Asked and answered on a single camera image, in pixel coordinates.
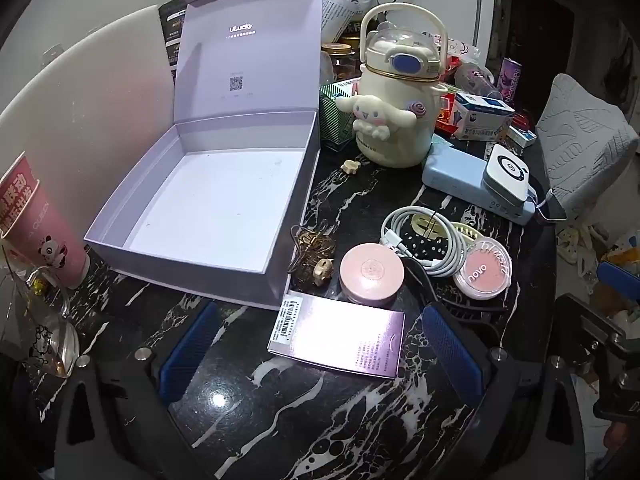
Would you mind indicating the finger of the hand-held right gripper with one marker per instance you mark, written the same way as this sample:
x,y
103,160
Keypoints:
x,y
585,320
617,272

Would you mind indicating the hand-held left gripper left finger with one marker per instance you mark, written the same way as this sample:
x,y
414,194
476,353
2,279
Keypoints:
x,y
187,355

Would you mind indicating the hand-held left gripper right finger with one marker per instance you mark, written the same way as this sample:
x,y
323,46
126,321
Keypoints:
x,y
452,355

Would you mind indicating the pink blush compact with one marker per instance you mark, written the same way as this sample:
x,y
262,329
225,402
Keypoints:
x,y
482,272

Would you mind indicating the black polka-dot hair bow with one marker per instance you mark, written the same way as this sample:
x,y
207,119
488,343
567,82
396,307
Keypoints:
x,y
425,245

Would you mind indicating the pink round compact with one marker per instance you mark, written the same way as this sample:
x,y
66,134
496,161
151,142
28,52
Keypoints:
x,y
371,270

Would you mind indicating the purple rectangular carton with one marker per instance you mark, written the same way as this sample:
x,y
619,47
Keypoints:
x,y
335,335

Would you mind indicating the pale yellow hair claw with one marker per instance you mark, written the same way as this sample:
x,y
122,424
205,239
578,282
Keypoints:
x,y
470,232

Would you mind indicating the lavender gift box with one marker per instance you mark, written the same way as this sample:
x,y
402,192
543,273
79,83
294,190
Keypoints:
x,y
225,200

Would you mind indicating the gold metal hair clip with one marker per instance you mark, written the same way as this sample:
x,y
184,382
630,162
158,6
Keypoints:
x,y
307,247

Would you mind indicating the clear glass cartoon mug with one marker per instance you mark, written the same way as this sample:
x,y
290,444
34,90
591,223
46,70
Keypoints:
x,y
50,340

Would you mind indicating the grey quilted cushion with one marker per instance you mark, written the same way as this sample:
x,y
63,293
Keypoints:
x,y
585,135

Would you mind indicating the white round-display power bank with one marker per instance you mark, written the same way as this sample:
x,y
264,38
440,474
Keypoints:
x,y
505,170

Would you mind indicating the cream bear charm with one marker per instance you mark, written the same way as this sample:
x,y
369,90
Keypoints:
x,y
321,272

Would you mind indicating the small white blue box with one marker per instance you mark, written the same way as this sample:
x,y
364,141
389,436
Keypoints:
x,y
520,136

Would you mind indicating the light blue power bank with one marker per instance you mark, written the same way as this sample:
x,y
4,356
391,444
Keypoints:
x,y
450,172

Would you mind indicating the pink paper cup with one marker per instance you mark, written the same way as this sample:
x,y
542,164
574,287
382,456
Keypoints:
x,y
45,230

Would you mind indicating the white blue medicine box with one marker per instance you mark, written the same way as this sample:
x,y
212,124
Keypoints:
x,y
482,115

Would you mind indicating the cream flower charm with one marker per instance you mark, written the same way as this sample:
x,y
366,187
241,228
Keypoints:
x,y
350,167

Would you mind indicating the purple drink can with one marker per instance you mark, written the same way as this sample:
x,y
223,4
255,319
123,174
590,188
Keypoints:
x,y
511,80

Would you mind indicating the cream cartoon water bottle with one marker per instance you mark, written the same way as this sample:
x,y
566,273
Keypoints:
x,y
395,140

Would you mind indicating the red snack packet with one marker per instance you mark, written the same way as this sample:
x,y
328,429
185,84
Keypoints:
x,y
445,110

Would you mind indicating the clear printed plastic cup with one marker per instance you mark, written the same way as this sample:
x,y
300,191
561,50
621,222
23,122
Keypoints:
x,y
475,77

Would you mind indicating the green patterned box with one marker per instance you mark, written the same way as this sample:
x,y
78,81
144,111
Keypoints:
x,y
332,120

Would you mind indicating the white cutting board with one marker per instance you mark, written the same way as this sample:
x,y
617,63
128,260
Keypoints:
x,y
100,100

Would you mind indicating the white pink printed bag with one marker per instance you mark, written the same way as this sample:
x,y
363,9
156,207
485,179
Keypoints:
x,y
462,47

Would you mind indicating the glass jar gold lid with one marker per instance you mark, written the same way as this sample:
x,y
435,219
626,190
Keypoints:
x,y
342,65

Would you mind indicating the white refrigerator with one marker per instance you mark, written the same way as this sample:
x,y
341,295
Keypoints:
x,y
450,0

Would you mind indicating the black printed packet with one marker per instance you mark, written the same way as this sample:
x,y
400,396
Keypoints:
x,y
172,35

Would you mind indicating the printed paper leaflet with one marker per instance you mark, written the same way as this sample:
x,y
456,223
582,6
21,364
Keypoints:
x,y
340,15

